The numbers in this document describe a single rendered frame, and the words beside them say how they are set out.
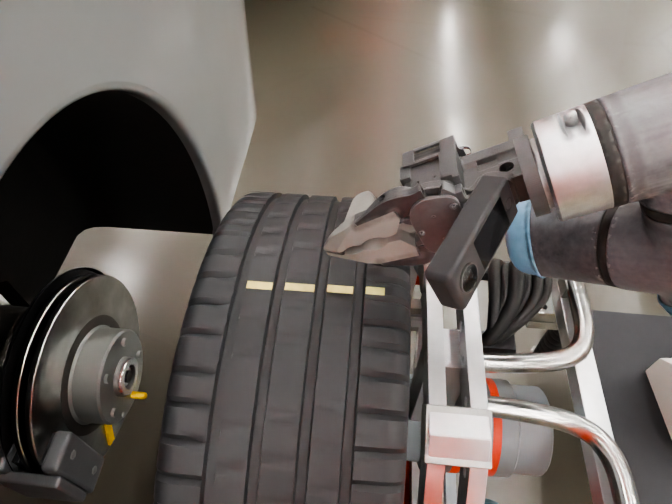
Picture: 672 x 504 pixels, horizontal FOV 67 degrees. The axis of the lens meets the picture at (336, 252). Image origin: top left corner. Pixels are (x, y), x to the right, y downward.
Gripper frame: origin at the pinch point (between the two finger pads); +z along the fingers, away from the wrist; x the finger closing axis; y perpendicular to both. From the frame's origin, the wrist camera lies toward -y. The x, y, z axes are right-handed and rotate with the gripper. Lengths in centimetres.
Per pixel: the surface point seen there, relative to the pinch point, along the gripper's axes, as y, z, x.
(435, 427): -12.4, -4.4, -14.9
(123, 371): 2.7, 45.4, -13.7
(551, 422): -5.6, -13.2, -31.9
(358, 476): -18.1, 1.4, -10.3
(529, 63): 248, -30, -130
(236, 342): -8.2, 10.3, -0.2
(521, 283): 11.7, -13.7, -26.1
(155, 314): 70, 119, -67
